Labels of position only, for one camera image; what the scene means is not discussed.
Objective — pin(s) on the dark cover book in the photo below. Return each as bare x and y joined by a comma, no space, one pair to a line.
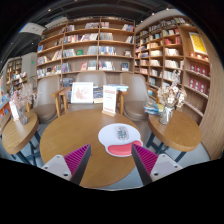
98,94

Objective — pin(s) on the white sign on wooden base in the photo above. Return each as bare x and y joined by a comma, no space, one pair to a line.
109,99

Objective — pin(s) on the distant wooden bookshelf unit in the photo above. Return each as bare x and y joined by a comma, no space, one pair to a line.
15,71

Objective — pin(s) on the stack of colourful books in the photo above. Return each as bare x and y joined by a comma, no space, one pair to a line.
152,109

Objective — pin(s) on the small white table sign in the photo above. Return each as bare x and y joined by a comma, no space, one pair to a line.
14,111

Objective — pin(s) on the white hanging ceiling sign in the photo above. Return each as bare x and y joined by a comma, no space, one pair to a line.
32,28

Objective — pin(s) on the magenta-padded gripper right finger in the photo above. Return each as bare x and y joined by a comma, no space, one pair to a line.
146,159

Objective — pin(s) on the beige armchair with wooden arms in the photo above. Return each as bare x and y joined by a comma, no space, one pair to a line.
45,106
91,76
135,100

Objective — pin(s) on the white framed red print picture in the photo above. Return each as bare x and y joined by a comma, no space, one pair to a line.
82,92

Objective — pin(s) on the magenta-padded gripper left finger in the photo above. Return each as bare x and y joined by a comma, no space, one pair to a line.
77,159

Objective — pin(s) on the curved wooden bookshelf unit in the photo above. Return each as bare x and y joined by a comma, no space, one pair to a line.
166,56

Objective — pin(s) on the blue and white book stack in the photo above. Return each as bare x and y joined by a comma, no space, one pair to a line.
118,87

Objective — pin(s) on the transparent computer mouse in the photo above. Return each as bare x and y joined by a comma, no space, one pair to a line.
122,133

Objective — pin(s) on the white mouse pad, red wrist rest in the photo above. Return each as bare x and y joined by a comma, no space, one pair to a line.
108,136

